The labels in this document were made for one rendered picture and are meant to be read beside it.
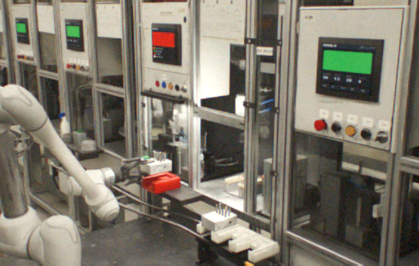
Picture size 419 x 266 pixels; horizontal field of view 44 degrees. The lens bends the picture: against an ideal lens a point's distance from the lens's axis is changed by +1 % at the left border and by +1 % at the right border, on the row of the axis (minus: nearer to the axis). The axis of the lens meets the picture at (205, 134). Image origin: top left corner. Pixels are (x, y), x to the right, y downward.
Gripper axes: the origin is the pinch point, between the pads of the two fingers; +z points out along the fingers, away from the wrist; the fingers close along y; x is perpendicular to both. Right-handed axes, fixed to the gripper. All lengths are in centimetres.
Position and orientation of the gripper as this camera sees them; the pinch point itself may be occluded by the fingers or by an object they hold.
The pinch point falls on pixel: (148, 167)
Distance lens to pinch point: 255.8
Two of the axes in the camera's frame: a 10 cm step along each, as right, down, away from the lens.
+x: -6.2, -1.8, 7.6
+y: -0.2, -9.7, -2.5
